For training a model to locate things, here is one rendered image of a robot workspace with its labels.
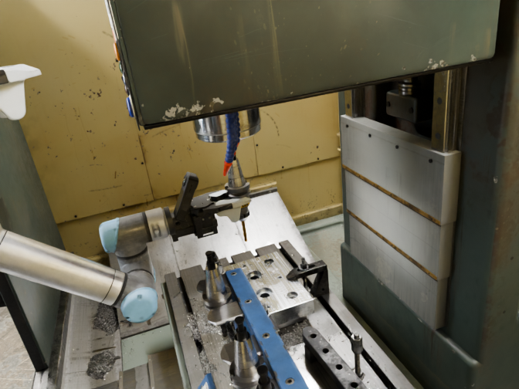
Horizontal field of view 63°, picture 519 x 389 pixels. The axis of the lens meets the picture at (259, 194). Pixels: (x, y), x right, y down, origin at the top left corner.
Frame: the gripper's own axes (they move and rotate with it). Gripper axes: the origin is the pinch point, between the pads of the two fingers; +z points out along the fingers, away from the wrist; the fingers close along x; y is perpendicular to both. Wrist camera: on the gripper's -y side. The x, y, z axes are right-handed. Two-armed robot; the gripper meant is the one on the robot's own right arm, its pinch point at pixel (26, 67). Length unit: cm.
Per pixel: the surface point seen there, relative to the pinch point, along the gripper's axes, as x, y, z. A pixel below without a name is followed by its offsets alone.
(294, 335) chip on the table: -4, 83, 49
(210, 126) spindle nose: -12.4, 19.5, 38.0
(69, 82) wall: -122, 17, 60
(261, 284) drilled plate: -20, 74, 54
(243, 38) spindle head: 11.6, 0.6, 26.7
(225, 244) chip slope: -78, 98, 91
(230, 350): 11, 52, 14
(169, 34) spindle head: 6.3, -1.3, 17.5
